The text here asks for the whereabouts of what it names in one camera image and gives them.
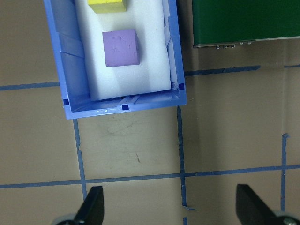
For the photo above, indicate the blue plastic storage bin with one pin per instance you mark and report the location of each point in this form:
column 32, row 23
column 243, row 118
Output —
column 98, row 113

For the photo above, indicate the purple foam block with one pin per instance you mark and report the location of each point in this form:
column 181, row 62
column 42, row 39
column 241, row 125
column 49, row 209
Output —
column 120, row 48

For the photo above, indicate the green conveyor belt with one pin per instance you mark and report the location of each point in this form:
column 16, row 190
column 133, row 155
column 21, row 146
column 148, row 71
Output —
column 246, row 21

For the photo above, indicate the white foam pad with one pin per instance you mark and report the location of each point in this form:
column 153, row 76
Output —
column 145, row 77

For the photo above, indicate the yellow foam block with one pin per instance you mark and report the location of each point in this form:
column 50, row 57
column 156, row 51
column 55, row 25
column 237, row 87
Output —
column 105, row 5

